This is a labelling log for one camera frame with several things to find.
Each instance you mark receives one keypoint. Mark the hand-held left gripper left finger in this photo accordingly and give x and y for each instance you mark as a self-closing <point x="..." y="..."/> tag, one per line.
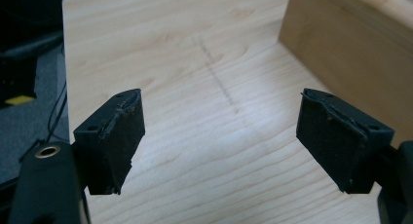
<point x="108" y="142"/>

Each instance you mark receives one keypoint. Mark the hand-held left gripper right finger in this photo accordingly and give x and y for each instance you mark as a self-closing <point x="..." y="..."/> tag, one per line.
<point x="337" y="142"/>

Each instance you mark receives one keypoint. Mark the wooden tea box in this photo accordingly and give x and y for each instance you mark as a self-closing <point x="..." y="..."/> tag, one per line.
<point x="350" y="45"/>

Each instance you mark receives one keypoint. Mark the yellow striped black stand base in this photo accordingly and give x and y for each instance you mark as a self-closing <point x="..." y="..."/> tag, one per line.
<point x="16" y="84"/>

